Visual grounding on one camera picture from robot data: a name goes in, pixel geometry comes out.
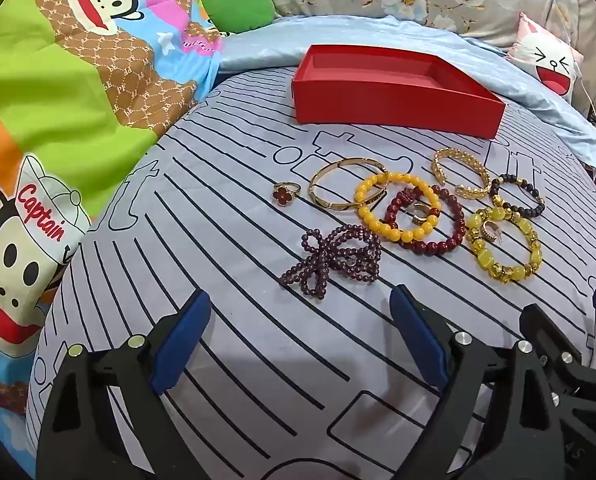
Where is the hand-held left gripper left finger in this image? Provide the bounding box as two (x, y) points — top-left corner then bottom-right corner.
(37, 289), (214, 480)

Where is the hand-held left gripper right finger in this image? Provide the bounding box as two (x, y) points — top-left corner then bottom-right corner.
(389, 284), (566, 480)

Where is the yellow faceted gold-spacer bracelet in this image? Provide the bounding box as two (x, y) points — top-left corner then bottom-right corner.
(465, 206), (543, 283)

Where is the yellow round bead bracelet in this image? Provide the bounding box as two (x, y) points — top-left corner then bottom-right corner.
(354, 171), (443, 243)

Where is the dark red bead bracelet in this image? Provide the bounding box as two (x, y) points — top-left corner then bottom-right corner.
(383, 185), (466, 257)

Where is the purple bead strand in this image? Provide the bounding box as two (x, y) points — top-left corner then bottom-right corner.
(279, 227), (383, 302)

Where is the dark brown bead bracelet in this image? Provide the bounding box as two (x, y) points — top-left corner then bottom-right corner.
(488, 173), (546, 221)

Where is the openwork gold cuff bracelet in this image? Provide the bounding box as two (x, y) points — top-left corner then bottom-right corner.
(431, 147), (491, 200)

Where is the red clover gold ring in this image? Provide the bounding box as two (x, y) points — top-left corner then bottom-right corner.
(272, 182), (301, 204)

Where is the plain gold bangle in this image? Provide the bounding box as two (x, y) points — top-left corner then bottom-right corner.
(308, 157), (390, 215)

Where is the red cardboard box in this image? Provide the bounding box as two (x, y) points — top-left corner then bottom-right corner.
(291, 44), (507, 140)

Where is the grey striped bed sheet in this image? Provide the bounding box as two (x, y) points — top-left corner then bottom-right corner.
(25, 67), (596, 480)

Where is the pink rabbit face cushion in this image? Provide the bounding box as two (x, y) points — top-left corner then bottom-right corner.
(506, 11), (585, 103)

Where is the monkey print colourful blanket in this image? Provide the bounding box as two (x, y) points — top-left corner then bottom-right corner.
(0, 0), (226, 461)

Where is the light blue quilt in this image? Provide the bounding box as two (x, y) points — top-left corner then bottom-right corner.
(218, 15), (596, 168)

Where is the green pillow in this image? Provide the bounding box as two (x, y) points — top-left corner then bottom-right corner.
(199, 0), (275, 32)

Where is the white cable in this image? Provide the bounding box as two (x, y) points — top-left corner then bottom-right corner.
(543, 0), (596, 121)

